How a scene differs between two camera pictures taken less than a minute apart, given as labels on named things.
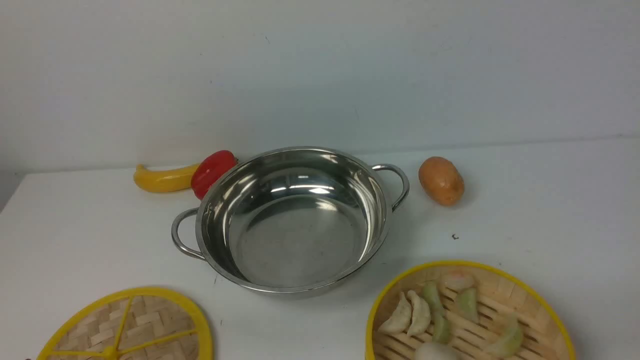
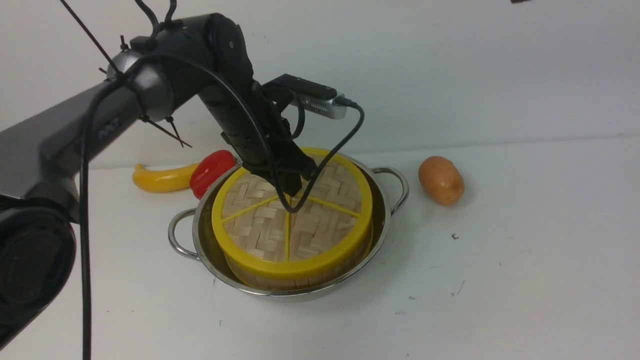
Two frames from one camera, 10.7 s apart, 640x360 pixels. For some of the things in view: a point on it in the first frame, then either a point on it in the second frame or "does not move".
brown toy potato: (441, 181) does not move
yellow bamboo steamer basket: (481, 311) to (350, 266)
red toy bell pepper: (213, 166) does not move
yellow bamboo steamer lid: (146, 324) to (259, 227)
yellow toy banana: (166, 180) does not move
